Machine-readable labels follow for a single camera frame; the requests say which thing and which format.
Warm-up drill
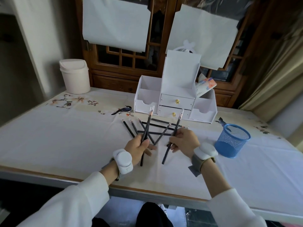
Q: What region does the person's right hand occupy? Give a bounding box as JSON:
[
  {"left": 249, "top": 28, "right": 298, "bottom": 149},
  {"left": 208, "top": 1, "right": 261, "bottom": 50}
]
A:
[{"left": 168, "top": 128, "right": 201, "bottom": 160}]

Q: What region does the person's left hand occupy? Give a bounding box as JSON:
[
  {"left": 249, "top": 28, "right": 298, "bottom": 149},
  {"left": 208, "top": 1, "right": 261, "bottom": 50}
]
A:
[{"left": 124, "top": 133, "right": 157, "bottom": 166}]

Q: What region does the black wooden pencil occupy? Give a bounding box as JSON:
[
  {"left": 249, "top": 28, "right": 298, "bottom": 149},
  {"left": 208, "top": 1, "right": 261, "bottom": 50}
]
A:
[
  {"left": 140, "top": 106, "right": 155, "bottom": 167},
  {"left": 140, "top": 110, "right": 152, "bottom": 167},
  {"left": 162, "top": 109, "right": 185, "bottom": 165}
]

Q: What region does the pile of black pencils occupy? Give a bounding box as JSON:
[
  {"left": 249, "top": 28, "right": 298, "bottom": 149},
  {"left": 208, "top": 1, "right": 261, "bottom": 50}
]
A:
[{"left": 122, "top": 117, "right": 189, "bottom": 146}]

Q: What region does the blue mesh pencil cup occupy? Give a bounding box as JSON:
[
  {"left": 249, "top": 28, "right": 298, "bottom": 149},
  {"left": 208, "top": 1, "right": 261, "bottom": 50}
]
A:
[{"left": 214, "top": 123, "right": 251, "bottom": 159}]

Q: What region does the person's right forearm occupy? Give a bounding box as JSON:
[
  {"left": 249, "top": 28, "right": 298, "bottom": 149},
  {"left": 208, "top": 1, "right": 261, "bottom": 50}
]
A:
[{"left": 200, "top": 158, "right": 269, "bottom": 227}]

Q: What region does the person's left forearm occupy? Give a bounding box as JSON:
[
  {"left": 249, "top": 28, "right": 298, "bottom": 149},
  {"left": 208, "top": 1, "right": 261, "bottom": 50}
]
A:
[{"left": 16, "top": 162, "right": 120, "bottom": 227}]

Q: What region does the person's right leg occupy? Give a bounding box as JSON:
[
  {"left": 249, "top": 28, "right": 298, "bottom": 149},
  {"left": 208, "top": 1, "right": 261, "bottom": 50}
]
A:
[{"left": 135, "top": 201, "right": 177, "bottom": 227}]

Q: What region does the person's leg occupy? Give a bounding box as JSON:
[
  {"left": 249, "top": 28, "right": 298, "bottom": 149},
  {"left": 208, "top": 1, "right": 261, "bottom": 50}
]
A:
[
  {"left": 92, "top": 217, "right": 112, "bottom": 227},
  {"left": 135, "top": 201, "right": 177, "bottom": 227}
]

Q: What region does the person's left leg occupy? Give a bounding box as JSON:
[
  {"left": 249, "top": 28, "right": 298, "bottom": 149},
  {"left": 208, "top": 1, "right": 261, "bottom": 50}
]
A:
[{"left": 92, "top": 217, "right": 112, "bottom": 227}]

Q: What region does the colourful tissue packet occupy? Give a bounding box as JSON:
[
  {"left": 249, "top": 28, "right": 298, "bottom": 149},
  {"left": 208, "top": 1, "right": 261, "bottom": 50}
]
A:
[{"left": 195, "top": 73, "right": 217, "bottom": 95}]

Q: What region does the white desk organizer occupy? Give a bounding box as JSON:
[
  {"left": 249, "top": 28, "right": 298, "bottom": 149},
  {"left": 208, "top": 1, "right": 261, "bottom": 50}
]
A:
[{"left": 134, "top": 49, "right": 218, "bottom": 123}]

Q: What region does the brown wooden lattice cabinet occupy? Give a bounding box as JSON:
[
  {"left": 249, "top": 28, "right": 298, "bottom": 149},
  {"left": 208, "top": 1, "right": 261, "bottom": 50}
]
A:
[{"left": 74, "top": 0, "right": 273, "bottom": 108}]

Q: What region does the white cloth covered table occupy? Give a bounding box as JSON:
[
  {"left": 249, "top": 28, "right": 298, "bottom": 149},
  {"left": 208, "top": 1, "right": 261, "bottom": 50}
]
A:
[{"left": 0, "top": 87, "right": 303, "bottom": 218}]

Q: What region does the white swing lid bin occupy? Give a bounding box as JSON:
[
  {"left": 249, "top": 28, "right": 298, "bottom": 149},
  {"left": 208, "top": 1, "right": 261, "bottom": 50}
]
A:
[{"left": 59, "top": 59, "right": 91, "bottom": 95}]

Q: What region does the white round eared mirror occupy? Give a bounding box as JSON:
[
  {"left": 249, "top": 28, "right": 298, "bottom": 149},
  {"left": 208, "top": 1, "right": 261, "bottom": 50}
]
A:
[{"left": 174, "top": 40, "right": 196, "bottom": 54}]

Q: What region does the white paper sheet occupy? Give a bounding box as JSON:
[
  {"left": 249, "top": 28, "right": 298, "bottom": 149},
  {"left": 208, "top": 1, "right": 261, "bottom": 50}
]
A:
[
  {"left": 82, "top": 0, "right": 152, "bottom": 53},
  {"left": 165, "top": 4, "right": 240, "bottom": 71}
]

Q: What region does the beige curtain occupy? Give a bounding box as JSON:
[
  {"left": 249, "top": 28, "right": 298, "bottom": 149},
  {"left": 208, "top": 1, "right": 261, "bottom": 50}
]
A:
[{"left": 239, "top": 19, "right": 303, "bottom": 123}]

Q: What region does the white wrist tracker with strap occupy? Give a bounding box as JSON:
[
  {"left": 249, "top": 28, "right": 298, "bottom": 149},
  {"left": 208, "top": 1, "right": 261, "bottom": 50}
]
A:
[
  {"left": 101, "top": 148, "right": 134, "bottom": 182},
  {"left": 188, "top": 142, "right": 219, "bottom": 178}
]

